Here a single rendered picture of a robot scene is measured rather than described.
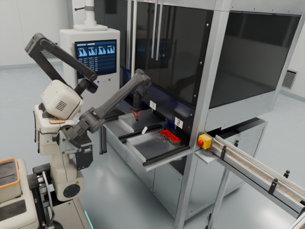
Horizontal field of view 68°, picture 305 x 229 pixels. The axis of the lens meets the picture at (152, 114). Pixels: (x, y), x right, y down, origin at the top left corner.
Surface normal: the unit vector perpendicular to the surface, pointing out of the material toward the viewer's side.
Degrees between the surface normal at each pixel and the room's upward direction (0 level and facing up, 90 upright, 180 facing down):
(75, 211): 0
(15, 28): 90
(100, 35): 90
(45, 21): 90
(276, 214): 0
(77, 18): 90
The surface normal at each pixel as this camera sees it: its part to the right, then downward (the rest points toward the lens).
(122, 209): 0.07, -0.88
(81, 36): 0.67, 0.39
